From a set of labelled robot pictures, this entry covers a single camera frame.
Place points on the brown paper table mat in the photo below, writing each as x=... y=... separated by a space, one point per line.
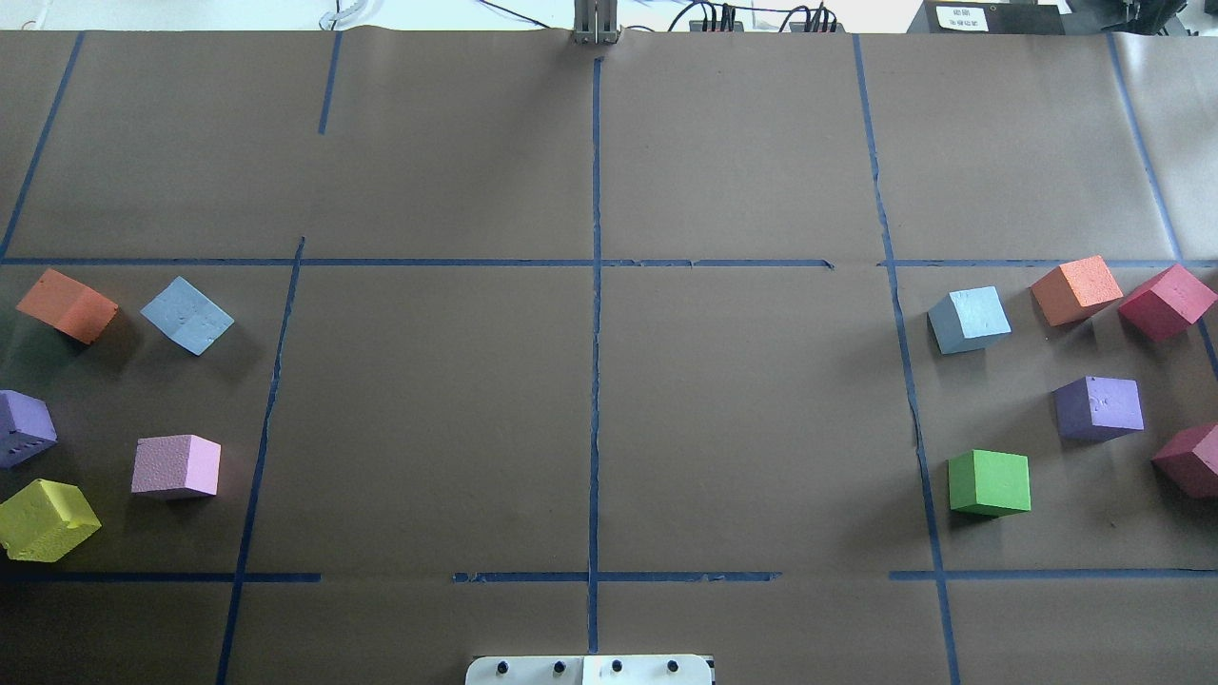
x=541 y=349

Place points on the light blue foam block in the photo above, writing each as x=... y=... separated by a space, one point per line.
x=187 y=316
x=967 y=320

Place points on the green foam block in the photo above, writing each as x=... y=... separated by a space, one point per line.
x=989 y=483

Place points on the upper crimson foam block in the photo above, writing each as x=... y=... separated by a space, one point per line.
x=1167 y=304

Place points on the lower crimson foam block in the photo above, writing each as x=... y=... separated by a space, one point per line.
x=1189 y=460

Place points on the right purple foam block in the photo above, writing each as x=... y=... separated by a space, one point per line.
x=1098 y=409

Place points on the blue vertical tape line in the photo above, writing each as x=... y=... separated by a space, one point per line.
x=937 y=574

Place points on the right orange foam block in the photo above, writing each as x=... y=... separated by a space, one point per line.
x=1076 y=290

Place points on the purple foam block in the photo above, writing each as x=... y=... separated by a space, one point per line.
x=26 y=428
x=1098 y=409

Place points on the crimson foam block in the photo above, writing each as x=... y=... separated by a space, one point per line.
x=1189 y=460
x=1167 y=304

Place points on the yellow foam block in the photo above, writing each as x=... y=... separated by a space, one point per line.
x=45 y=521

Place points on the black cable connector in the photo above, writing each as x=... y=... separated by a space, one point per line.
x=715 y=18
x=810 y=19

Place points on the black box with white label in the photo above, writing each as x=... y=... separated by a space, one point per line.
x=989 y=17

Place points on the right black cable connector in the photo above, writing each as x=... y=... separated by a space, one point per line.
x=810 y=19

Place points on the pink foam block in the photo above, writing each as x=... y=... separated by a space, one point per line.
x=176 y=467

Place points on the white mounting plate with bolts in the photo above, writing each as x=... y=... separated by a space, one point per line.
x=592 y=669

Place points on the left orange foam block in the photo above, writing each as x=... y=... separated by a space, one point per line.
x=69 y=306

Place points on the left black cable connector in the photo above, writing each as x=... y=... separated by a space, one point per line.
x=715 y=18

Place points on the left purple foam block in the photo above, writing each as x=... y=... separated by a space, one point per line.
x=26 y=428

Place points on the blue horizontal tape line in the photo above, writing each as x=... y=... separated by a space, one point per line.
x=1037 y=263

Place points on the orange foam block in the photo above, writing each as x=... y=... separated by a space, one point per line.
x=1076 y=290
x=69 y=306

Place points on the grey metal post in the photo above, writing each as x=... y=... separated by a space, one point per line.
x=596 y=22

